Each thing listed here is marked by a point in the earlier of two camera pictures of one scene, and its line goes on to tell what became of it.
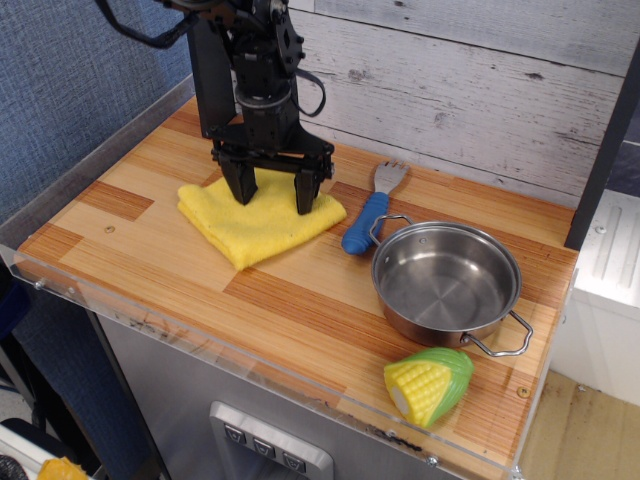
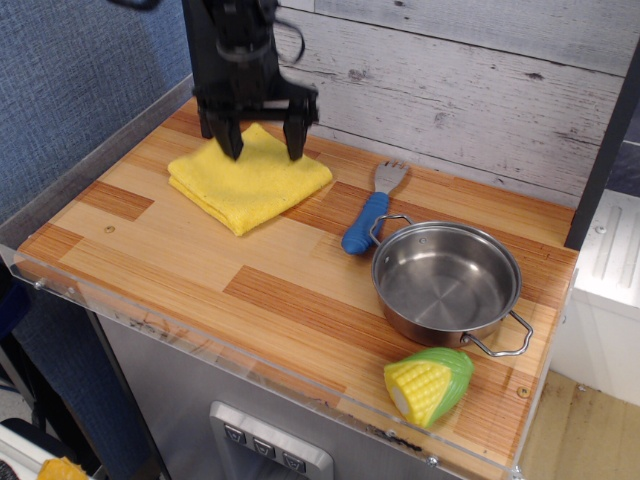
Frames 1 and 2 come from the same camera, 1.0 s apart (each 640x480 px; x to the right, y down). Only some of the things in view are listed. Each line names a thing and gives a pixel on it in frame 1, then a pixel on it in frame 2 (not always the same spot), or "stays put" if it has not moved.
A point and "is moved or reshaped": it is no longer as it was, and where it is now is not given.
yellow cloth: x=242 y=232 is moved or reshaped
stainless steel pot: x=441 y=284 stays put
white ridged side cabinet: x=598 y=342 stays put
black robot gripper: x=267 y=134 → x=230 y=81
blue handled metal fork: x=368 y=225 stays put
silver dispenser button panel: x=246 y=448 stays put
